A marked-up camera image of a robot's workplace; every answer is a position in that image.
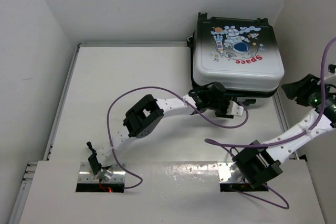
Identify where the grey suitcase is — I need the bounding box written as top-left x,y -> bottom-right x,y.
187,13 -> 285,99

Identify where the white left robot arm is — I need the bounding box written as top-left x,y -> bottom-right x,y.
87,82 -> 244,179

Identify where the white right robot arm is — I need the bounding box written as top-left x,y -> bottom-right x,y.
233,74 -> 335,188

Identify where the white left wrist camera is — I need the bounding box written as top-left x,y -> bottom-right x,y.
227,101 -> 245,117

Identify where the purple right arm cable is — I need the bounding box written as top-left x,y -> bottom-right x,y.
204,36 -> 336,210

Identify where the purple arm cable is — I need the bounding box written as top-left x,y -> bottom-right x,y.
107,86 -> 249,189
204,36 -> 336,210

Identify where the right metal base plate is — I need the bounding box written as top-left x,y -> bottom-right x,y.
217,162 -> 243,184

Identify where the metal base plate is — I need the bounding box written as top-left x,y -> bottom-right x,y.
217,162 -> 243,184
77,162 -> 125,184

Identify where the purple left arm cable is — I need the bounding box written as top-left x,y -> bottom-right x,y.
107,86 -> 249,189

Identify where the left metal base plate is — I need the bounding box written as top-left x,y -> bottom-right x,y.
77,162 -> 125,184

